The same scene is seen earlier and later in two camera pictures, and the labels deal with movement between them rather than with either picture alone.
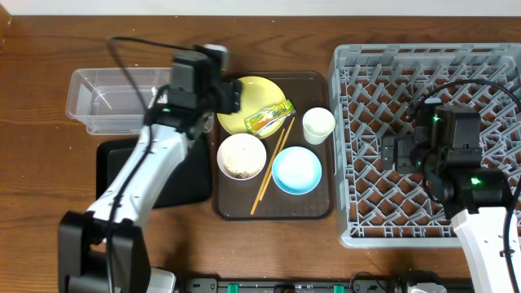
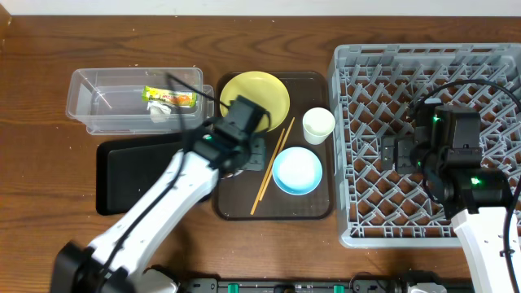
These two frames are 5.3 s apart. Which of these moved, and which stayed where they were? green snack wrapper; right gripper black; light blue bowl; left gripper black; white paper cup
Moved: left gripper black; green snack wrapper
Stayed: white paper cup; right gripper black; light blue bowl
